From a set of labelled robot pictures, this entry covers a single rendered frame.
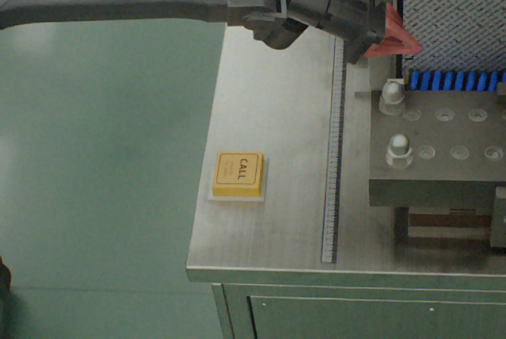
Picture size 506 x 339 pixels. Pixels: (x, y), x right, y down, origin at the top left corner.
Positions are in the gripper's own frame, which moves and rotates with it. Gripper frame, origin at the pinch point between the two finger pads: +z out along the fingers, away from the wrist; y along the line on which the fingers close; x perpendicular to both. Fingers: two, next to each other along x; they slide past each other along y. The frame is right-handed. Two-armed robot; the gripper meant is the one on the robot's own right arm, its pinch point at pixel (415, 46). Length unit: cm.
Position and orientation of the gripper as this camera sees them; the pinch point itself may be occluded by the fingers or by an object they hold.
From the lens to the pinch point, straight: 142.8
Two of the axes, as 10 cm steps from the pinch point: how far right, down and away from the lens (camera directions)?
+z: 9.1, 3.3, 2.6
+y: -0.9, 7.7, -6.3
